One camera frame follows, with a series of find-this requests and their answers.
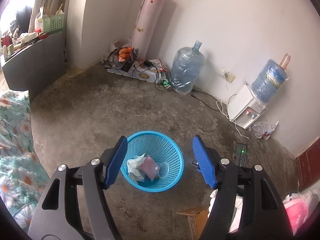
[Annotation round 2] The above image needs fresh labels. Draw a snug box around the pink patterned pouch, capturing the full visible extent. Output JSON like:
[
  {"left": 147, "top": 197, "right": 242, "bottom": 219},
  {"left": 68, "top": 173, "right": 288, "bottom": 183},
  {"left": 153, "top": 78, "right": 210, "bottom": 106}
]
[{"left": 140, "top": 155, "right": 160, "bottom": 181}]

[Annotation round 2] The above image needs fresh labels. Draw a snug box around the white gloved right hand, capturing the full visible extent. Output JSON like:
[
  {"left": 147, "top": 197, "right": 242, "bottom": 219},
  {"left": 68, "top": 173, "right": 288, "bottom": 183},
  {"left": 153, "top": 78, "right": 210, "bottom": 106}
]
[{"left": 208, "top": 189, "right": 245, "bottom": 233}]

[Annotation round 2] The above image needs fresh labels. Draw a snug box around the blue plastic waste basket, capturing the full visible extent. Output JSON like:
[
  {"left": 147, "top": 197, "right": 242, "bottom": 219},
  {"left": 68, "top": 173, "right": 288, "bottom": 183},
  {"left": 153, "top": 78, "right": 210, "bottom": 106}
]
[{"left": 120, "top": 131, "right": 184, "bottom": 193}]

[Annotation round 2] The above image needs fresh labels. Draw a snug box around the white water dispenser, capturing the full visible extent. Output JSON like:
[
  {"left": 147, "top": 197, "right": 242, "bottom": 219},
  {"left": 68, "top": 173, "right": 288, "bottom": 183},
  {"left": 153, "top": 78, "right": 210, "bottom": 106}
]
[{"left": 227, "top": 83, "right": 267, "bottom": 129}]

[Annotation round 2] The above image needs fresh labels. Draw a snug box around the small wooden stool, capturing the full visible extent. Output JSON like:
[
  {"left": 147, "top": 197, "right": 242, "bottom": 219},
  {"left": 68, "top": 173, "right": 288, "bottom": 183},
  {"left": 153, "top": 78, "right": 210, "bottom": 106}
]
[{"left": 176, "top": 206, "right": 209, "bottom": 239}]

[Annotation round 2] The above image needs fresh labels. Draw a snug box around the blue water jug on dispenser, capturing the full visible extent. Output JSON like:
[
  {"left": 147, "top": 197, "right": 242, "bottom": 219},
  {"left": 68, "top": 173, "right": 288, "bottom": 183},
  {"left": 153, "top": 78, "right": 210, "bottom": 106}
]
[{"left": 251, "top": 59, "right": 288, "bottom": 104}]

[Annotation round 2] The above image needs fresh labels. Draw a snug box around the floral quilt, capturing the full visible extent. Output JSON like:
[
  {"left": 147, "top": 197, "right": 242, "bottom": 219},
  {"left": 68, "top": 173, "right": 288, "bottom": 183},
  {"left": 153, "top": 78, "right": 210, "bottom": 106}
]
[{"left": 1, "top": 90, "right": 50, "bottom": 232}]

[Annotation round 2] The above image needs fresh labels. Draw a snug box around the empty water jug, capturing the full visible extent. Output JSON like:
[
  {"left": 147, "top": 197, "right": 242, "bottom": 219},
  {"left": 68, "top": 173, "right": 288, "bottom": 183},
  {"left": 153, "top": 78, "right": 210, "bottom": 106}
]
[{"left": 171, "top": 41, "right": 206, "bottom": 95}]

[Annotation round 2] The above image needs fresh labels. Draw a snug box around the grey cabinet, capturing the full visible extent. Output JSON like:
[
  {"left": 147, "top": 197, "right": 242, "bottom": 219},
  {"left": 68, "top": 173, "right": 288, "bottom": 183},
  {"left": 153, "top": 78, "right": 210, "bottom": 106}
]
[{"left": 1, "top": 32, "right": 66, "bottom": 100}]

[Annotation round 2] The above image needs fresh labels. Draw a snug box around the green plastic basket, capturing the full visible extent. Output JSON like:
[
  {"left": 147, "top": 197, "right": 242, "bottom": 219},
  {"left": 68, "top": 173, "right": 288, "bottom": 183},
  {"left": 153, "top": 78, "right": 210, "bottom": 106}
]
[{"left": 43, "top": 14, "right": 65, "bottom": 33}]

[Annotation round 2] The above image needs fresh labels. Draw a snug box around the rolled wallpaper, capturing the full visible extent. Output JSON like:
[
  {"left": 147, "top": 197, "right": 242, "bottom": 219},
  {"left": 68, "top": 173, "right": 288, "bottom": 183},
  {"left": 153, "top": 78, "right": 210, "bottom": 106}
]
[{"left": 130, "top": 0, "right": 165, "bottom": 59}]

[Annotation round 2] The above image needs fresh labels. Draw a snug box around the flat box with cables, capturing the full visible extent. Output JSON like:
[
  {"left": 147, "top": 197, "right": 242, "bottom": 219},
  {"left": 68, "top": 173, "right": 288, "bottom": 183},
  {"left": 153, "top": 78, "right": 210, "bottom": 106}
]
[{"left": 101, "top": 47, "right": 172, "bottom": 90}]

